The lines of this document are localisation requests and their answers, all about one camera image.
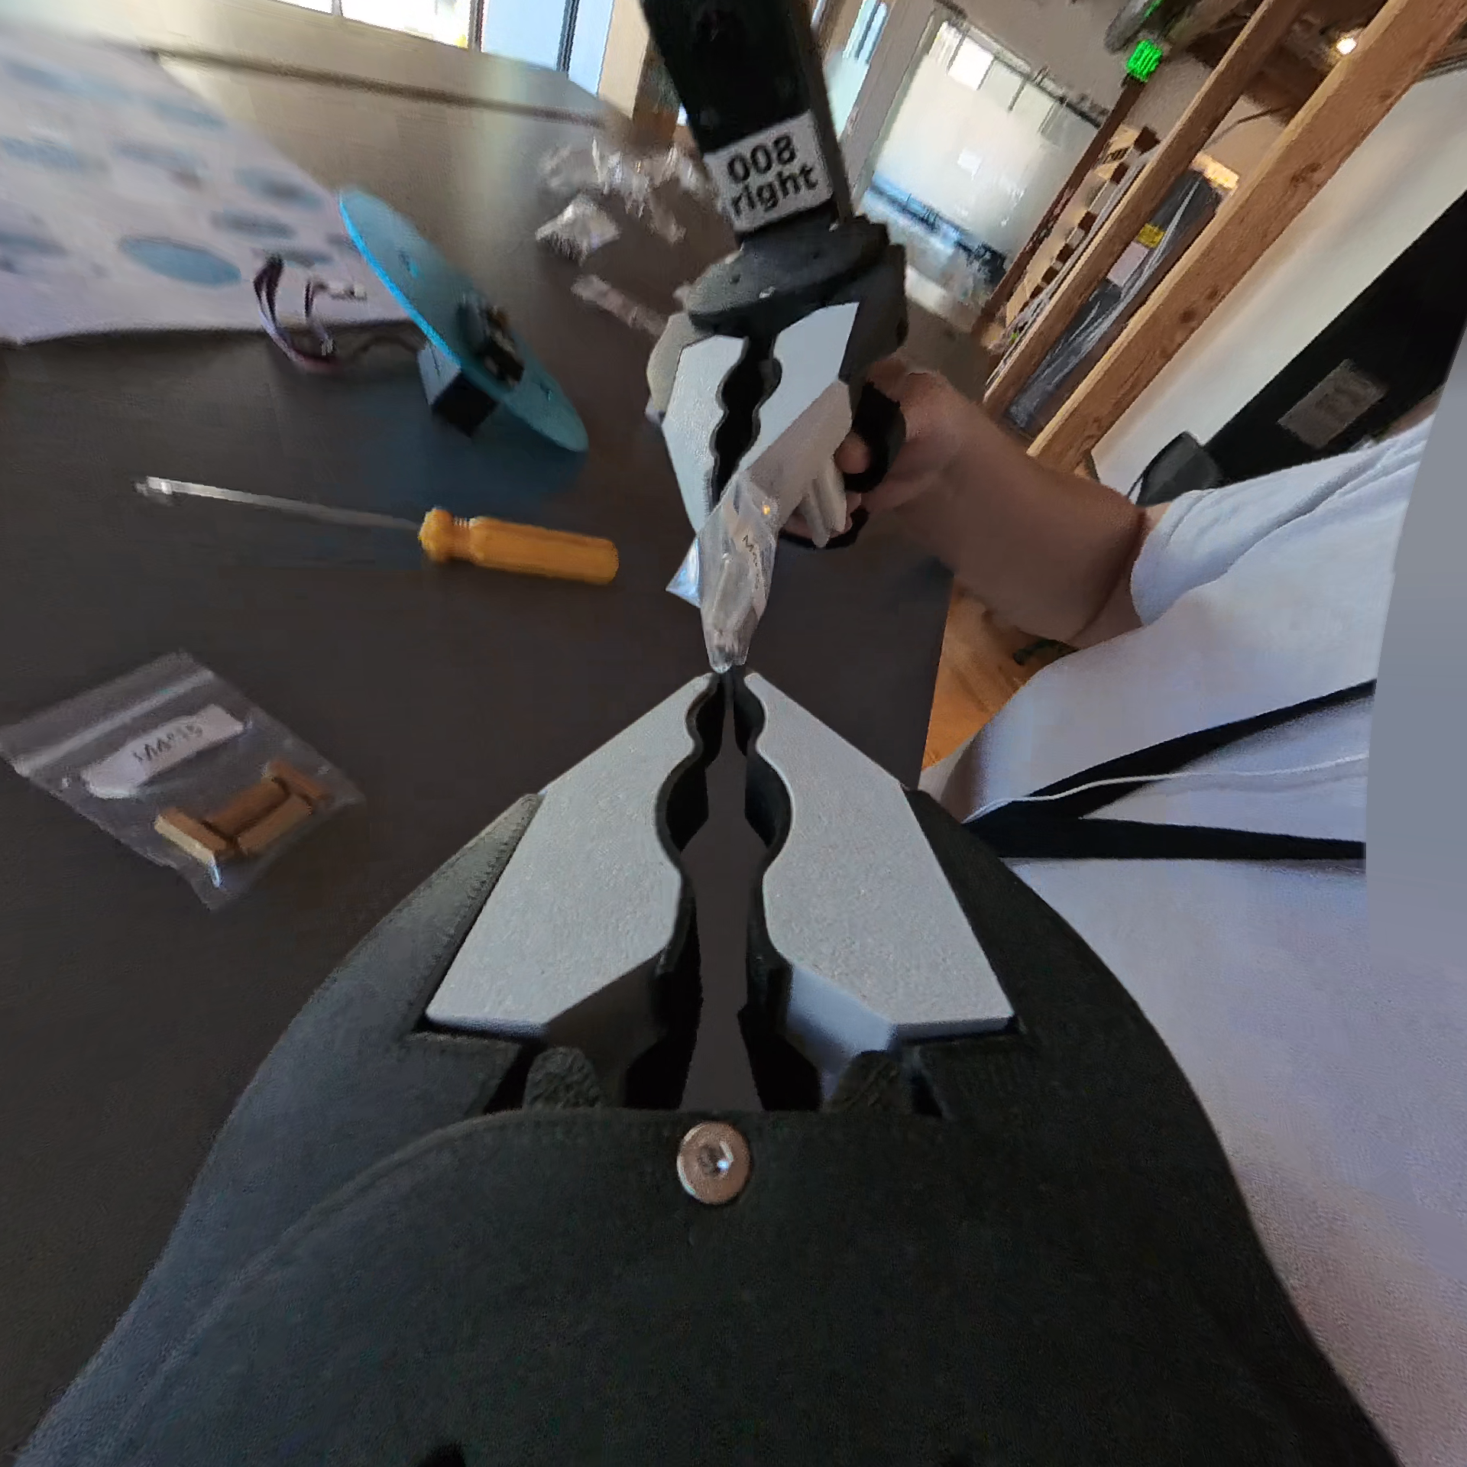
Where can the clear bag of brass standoffs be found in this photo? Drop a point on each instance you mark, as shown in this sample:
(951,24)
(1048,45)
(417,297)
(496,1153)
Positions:
(173,747)

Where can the black servo motor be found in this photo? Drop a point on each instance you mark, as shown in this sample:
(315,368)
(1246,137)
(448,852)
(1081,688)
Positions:
(453,392)

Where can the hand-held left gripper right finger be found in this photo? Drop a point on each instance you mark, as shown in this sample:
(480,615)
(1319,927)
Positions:
(881,911)

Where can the open instruction booklet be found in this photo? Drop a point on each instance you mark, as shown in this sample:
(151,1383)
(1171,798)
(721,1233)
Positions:
(114,230)

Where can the person's right forearm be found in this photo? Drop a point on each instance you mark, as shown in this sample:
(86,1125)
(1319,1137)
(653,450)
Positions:
(1027,538)

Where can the green exit sign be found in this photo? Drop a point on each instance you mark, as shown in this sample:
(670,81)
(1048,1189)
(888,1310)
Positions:
(1146,60)

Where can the dark grey desk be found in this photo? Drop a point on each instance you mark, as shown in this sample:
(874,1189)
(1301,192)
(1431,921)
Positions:
(403,710)

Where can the small clear plastic bag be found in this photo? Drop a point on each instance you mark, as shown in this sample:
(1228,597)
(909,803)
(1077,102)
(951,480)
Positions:
(617,297)

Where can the clear bag of long screws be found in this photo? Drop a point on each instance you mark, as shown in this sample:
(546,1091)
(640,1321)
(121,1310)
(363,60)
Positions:
(733,579)

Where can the large window wall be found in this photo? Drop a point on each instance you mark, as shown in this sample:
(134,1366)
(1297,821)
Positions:
(514,24)

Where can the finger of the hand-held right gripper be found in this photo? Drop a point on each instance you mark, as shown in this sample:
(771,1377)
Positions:
(810,368)
(689,427)

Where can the clear bag of black screws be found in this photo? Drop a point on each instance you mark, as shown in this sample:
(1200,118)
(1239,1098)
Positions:
(574,229)

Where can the white outlet plate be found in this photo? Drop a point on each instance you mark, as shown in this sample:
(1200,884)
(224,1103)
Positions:
(1331,401)

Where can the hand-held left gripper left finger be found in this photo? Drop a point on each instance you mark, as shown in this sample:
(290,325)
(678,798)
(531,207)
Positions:
(574,911)

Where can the crumpled clear plastic bag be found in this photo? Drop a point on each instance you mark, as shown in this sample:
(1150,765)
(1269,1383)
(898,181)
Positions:
(622,170)

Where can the teal round plate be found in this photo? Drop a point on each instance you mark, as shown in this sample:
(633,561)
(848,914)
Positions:
(403,254)

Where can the wooden shelving frame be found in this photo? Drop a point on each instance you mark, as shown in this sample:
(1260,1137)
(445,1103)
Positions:
(1297,157)

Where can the person's right hand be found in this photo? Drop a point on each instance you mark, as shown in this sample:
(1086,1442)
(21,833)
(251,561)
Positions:
(940,437)

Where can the person's white shirt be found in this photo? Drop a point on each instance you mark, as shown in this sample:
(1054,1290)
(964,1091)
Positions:
(1146,1028)

